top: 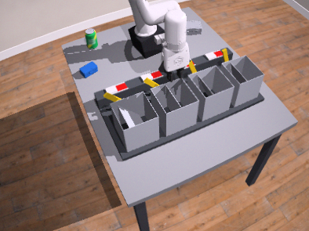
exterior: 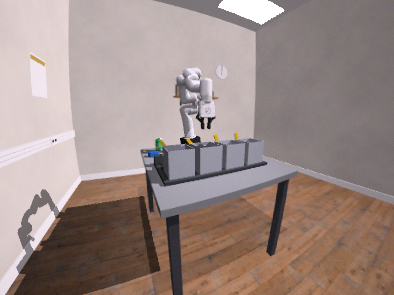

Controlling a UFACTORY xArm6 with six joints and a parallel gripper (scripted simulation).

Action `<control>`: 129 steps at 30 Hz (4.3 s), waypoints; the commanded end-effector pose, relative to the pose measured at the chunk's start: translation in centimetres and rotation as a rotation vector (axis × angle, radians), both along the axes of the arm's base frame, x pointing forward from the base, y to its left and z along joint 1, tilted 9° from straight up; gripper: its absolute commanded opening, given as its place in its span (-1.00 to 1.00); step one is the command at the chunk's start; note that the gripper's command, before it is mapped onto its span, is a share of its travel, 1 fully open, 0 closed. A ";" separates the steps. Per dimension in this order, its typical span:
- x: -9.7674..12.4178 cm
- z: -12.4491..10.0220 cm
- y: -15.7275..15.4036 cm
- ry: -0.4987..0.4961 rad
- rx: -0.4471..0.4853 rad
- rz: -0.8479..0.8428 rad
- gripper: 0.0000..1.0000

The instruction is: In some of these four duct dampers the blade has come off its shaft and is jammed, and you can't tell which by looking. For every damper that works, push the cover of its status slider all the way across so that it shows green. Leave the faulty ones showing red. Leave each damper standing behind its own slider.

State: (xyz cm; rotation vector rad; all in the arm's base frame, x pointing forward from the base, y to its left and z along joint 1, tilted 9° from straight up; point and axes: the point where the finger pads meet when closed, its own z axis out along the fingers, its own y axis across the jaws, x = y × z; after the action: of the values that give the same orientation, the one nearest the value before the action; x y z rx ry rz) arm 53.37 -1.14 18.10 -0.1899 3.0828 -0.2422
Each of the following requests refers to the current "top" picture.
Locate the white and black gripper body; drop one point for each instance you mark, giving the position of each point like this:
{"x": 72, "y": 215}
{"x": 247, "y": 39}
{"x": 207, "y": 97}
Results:
{"x": 175, "y": 59}

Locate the blue box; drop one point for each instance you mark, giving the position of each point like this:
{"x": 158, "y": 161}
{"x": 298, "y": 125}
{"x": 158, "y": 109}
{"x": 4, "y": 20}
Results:
{"x": 88, "y": 69}

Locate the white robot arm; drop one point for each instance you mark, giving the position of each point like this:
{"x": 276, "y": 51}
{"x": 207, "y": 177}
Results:
{"x": 148, "y": 16}

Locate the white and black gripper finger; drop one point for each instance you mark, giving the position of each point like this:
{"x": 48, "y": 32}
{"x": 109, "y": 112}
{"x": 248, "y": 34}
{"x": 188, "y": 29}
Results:
{"x": 169, "y": 74}
{"x": 179, "y": 72}

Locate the green drink can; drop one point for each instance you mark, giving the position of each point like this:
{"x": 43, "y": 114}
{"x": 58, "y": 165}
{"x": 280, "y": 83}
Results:
{"x": 91, "y": 40}

